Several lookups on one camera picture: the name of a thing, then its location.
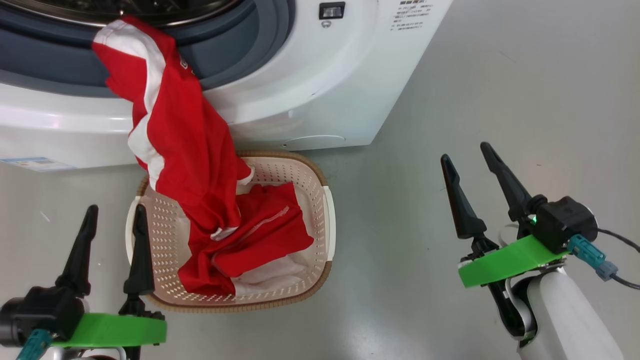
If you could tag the blue energy label sticker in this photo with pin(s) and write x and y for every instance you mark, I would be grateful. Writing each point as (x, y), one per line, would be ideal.
(35, 164)

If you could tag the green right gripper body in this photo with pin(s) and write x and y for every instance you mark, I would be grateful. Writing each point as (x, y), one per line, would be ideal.
(505, 262)

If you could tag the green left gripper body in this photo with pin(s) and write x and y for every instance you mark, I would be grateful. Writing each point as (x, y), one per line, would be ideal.
(115, 330)

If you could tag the cream perforated laundry basket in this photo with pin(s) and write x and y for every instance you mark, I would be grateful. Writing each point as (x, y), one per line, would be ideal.
(312, 200)

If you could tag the round white filter cover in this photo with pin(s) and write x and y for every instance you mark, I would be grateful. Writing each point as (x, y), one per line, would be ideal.
(315, 142)

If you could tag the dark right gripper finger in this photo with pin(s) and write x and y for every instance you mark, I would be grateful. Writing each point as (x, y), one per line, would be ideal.
(510, 190)
(462, 210)

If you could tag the white front-load washing machine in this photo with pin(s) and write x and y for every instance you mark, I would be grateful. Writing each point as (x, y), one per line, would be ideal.
(325, 100)

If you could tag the black door latch socket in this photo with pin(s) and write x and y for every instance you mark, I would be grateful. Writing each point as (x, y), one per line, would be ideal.
(332, 10)

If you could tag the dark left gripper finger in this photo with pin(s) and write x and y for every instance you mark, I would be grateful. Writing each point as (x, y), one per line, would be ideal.
(80, 260)
(140, 265)

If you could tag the small printed text sticker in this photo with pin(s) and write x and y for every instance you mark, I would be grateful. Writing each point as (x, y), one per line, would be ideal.
(410, 15)

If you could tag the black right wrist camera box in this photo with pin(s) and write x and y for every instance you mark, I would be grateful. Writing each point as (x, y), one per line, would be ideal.
(565, 222)

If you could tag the washing machine drum opening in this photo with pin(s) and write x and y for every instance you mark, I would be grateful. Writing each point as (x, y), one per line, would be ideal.
(165, 7)

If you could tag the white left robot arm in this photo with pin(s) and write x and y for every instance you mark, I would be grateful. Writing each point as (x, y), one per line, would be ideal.
(75, 354)

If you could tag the red and white shirt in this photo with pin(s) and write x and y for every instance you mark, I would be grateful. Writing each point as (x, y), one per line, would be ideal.
(185, 150)

